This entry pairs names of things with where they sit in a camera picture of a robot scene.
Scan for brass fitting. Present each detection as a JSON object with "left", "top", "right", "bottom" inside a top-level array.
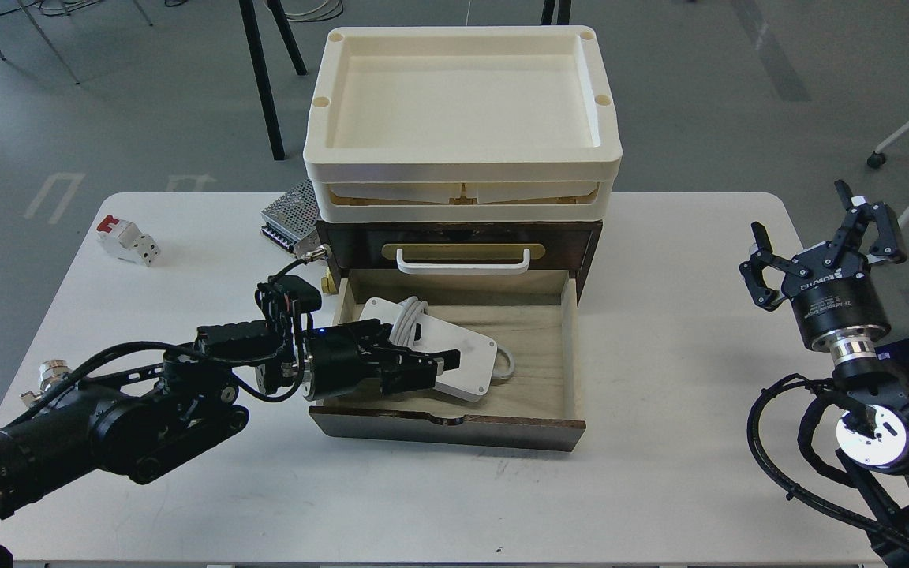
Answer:
[{"left": 320, "top": 268, "right": 339, "bottom": 295}]

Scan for red white circuit breaker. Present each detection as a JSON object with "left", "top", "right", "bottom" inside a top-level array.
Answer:
[{"left": 96, "top": 215, "right": 161, "bottom": 267}]

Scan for black table legs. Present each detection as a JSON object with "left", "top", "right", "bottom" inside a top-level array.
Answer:
[{"left": 238, "top": 0, "right": 307, "bottom": 162}]

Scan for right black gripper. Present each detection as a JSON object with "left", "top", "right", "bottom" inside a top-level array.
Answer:
[{"left": 739, "top": 181, "right": 908, "bottom": 352}]

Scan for metal mesh power supply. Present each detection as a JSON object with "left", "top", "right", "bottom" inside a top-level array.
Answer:
[{"left": 262, "top": 179, "right": 322, "bottom": 256}]

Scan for open wooden drawer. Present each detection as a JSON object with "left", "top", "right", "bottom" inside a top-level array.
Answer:
[{"left": 308, "top": 269, "right": 585, "bottom": 452}]

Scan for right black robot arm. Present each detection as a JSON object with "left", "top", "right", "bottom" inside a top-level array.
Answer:
[{"left": 739, "top": 180, "right": 909, "bottom": 567}]

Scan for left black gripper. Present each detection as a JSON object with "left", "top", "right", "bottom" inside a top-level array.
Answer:
[{"left": 301, "top": 319, "right": 462, "bottom": 401}]

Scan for cream plastic tray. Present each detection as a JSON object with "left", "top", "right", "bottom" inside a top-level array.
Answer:
[{"left": 303, "top": 25, "right": 622, "bottom": 223}]

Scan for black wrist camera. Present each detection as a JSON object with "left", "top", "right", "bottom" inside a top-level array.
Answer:
[{"left": 255, "top": 275, "right": 322, "bottom": 338}]

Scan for white drawer handle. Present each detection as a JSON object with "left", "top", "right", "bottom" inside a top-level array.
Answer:
[{"left": 395, "top": 248, "right": 533, "bottom": 275}]

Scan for white power strip with cable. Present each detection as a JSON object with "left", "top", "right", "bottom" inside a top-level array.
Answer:
[{"left": 358, "top": 296, "right": 515, "bottom": 402}]

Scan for metal ball valve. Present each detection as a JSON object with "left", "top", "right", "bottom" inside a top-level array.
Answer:
[{"left": 21, "top": 359, "right": 72, "bottom": 409}]

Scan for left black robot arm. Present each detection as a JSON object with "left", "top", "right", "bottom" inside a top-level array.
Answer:
[{"left": 0, "top": 319, "right": 461, "bottom": 567}]

